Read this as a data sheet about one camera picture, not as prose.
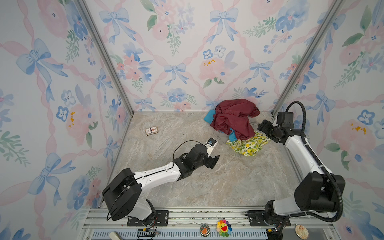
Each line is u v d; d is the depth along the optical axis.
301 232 0.70
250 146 0.88
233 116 1.00
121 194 0.41
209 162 0.71
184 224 0.73
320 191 0.42
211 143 0.69
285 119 0.64
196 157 0.61
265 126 0.78
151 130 1.07
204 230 0.70
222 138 1.03
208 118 1.16
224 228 0.70
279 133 0.61
